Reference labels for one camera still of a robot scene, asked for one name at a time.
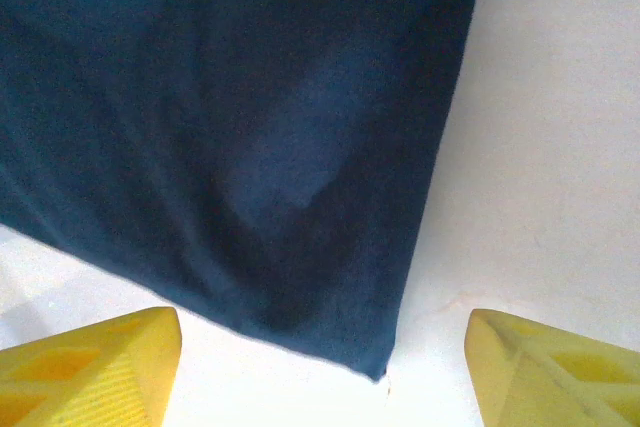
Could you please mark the navy blue t-shirt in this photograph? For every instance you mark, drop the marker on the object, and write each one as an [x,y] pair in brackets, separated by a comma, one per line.
[200,97]

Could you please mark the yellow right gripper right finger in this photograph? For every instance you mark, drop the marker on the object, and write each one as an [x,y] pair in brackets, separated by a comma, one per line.
[565,377]

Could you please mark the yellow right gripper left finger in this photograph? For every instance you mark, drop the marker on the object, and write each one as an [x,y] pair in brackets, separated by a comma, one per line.
[85,377]

